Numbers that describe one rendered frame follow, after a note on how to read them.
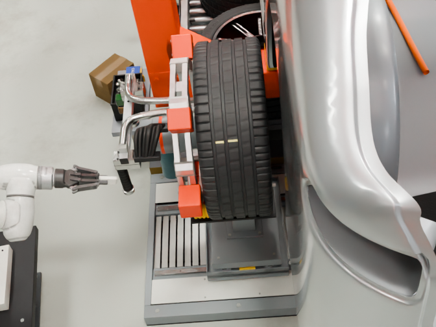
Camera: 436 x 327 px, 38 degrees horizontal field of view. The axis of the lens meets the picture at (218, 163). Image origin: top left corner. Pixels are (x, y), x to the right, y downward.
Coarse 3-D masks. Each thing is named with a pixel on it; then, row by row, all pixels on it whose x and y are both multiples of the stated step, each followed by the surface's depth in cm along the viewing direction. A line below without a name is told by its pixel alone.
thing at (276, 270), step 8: (280, 200) 293; (280, 208) 293; (280, 216) 291; (208, 224) 291; (280, 224) 288; (208, 232) 288; (280, 232) 285; (208, 240) 286; (280, 240) 282; (208, 248) 283; (280, 248) 280; (208, 256) 280; (208, 264) 278; (288, 264) 272; (208, 272) 273; (216, 272) 273; (224, 272) 273; (232, 272) 273; (240, 272) 274; (248, 272) 274; (256, 272) 274; (264, 272) 274; (272, 272) 274; (280, 272) 275; (288, 272) 275; (208, 280) 278; (216, 280) 278
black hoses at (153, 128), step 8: (136, 128) 211; (144, 128) 210; (152, 128) 210; (160, 128) 210; (136, 136) 209; (144, 136) 209; (152, 136) 209; (136, 144) 209; (144, 144) 209; (152, 144) 209; (136, 152) 210; (144, 152) 210; (152, 152) 210; (160, 152) 212; (136, 160) 211; (144, 160) 211; (152, 160) 211; (160, 160) 211
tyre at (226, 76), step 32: (224, 64) 206; (256, 64) 205; (224, 96) 201; (256, 96) 200; (224, 128) 200; (256, 128) 199; (224, 160) 202; (256, 160) 202; (224, 192) 208; (256, 192) 209
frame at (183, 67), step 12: (180, 60) 219; (192, 60) 239; (180, 72) 239; (192, 72) 241; (192, 84) 246; (180, 96) 207; (192, 108) 255; (180, 156) 211; (192, 156) 208; (180, 168) 208; (192, 168) 207; (180, 180) 212; (192, 180) 212
